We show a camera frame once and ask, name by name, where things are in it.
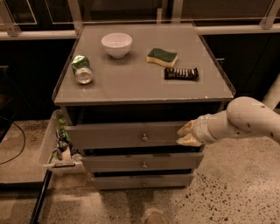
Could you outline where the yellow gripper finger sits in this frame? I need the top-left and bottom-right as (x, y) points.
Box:
(177, 134), (202, 147)
(177, 120), (194, 137)

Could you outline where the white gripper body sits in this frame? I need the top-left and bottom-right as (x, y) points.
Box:
(192, 114), (217, 144)

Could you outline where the grey top drawer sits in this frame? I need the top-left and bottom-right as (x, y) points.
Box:
(66, 121), (186, 150)

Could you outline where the grey drawer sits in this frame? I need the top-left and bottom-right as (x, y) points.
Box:
(66, 121), (186, 150)
(92, 173), (194, 190)
(82, 152), (204, 172)

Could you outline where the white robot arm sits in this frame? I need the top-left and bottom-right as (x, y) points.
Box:
(177, 74), (280, 146)

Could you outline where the grey drawer cabinet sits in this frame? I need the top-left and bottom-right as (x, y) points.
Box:
(53, 24), (235, 177)

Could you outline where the grey bottom drawer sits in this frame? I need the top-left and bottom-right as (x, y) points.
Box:
(92, 173), (194, 190)

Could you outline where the grey middle drawer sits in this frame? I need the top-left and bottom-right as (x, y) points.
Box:
(82, 152), (204, 172)

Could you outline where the black snack bar wrapper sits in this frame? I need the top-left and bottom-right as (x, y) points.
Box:
(164, 67), (199, 81)

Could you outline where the green yellow sponge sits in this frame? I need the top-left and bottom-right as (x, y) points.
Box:
(146, 48), (178, 67)

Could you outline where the white ceramic bowl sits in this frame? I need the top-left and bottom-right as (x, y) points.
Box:
(101, 32), (132, 59)

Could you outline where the green soda can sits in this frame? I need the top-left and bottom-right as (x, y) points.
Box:
(71, 55), (93, 85)

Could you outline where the black cable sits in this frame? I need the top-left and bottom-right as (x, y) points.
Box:
(0, 115), (26, 166)

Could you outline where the metal railing frame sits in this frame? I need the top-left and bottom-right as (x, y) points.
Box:
(0, 0), (280, 39)

